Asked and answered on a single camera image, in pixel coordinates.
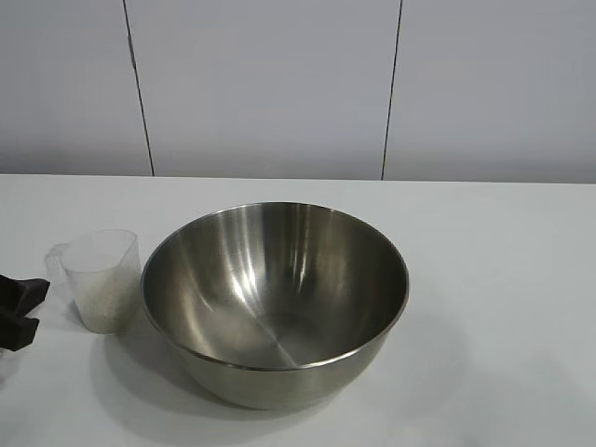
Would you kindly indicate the clear plastic measuring cup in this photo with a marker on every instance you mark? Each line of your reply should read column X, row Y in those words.
column 107, row 251

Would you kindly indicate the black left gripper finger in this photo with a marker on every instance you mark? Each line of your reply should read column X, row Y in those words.
column 18, row 335
column 23, row 298

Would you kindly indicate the white uncooked rice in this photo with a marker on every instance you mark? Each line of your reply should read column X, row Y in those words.
column 107, row 302

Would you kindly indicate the stainless steel mixing bowl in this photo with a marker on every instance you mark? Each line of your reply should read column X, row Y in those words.
column 261, row 382

